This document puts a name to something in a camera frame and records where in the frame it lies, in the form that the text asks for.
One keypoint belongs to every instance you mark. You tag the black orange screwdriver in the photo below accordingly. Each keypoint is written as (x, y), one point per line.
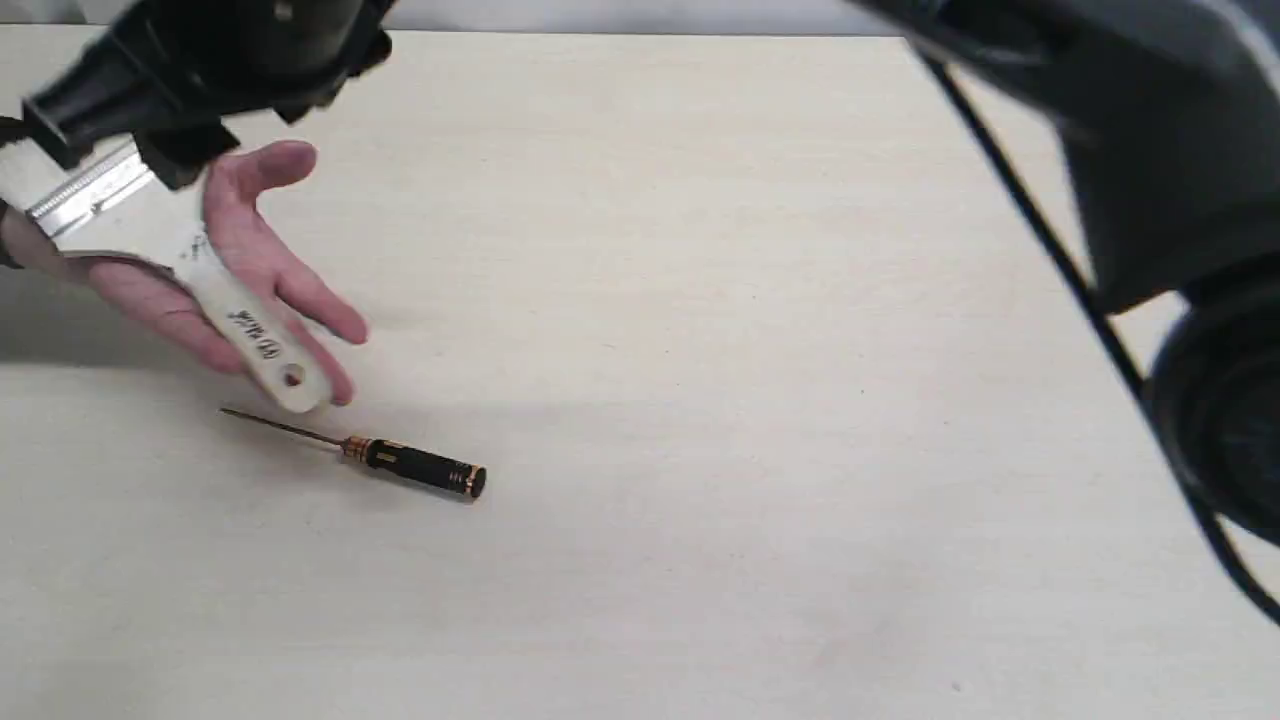
(415, 466)

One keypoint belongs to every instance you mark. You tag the person's bare hand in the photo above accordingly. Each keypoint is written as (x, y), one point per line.
(252, 250)

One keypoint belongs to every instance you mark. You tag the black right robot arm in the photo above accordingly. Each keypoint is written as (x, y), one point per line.
(1167, 117)

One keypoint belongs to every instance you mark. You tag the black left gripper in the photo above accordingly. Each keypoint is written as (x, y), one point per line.
(168, 73)

